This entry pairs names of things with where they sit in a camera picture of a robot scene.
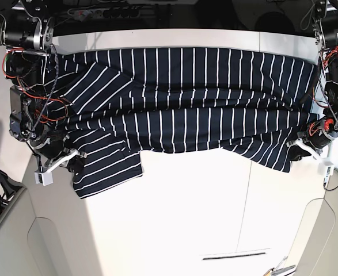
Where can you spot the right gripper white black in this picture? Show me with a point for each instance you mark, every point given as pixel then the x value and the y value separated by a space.
pixel 54 149

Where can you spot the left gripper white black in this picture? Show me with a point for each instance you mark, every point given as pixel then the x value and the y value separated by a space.
pixel 312 137

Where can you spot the navy white striped T-shirt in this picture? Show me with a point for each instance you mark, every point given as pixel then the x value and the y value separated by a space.
pixel 114 104

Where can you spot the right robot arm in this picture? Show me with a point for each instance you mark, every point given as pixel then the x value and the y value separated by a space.
pixel 32 65

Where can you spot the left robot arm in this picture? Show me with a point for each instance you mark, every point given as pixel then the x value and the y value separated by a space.
pixel 324 89

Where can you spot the beige chair left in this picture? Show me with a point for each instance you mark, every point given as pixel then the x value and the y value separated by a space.
pixel 23 249

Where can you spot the beige chair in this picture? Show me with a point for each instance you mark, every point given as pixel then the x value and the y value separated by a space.
pixel 23 249
pixel 314 250

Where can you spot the beige chair right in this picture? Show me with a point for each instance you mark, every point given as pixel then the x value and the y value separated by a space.
pixel 314 250

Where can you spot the grey tool at table edge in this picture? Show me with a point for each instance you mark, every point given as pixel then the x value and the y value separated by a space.
pixel 281 272

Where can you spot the white power strip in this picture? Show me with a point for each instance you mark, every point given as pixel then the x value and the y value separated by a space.
pixel 103 13

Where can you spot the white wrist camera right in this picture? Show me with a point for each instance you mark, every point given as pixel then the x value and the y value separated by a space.
pixel 43 178

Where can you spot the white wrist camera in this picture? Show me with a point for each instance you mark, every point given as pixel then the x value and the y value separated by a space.
pixel 43 178
pixel 326 168

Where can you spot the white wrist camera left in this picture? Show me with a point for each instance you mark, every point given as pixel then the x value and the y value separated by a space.
pixel 326 168

